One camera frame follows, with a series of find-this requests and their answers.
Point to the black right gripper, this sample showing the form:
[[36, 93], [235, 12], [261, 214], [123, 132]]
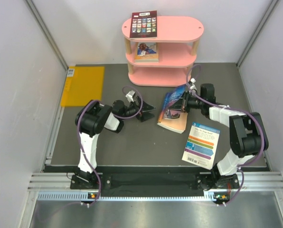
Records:
[[186, 97]]

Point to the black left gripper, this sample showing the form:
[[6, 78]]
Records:
[[145, 115]]

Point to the blue Jane Eyre book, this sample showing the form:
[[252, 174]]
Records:
[[172, 117]]

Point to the orange Othello book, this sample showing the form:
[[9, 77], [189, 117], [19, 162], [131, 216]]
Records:
[[146, 51]]

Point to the dark red book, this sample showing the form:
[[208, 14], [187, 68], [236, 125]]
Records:
[[144, 24]]

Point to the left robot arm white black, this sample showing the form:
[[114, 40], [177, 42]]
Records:
[[91, 121]]

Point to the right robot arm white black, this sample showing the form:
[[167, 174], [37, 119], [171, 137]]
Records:
[[247, 136]]

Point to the white colourful back-cover book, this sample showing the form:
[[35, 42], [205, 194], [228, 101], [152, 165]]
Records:
[[201, 146]]

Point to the yellow plastic file folder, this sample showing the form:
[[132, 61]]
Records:
[[82, 85]]

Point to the pink three-tier shelf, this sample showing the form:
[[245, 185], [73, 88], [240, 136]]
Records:
[[177, 40]]

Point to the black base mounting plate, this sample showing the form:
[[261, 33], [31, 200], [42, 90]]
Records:
[[147, 181]]

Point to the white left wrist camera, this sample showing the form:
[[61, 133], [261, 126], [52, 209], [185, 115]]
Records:
[[130, 96]]

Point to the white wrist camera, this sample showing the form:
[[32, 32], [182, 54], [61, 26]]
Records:
[[130, 96], [192, 84]]

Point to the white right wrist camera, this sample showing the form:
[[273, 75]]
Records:
[[192, 84]]

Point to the aluminium frame rail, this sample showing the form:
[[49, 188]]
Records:
[[56, 186]]

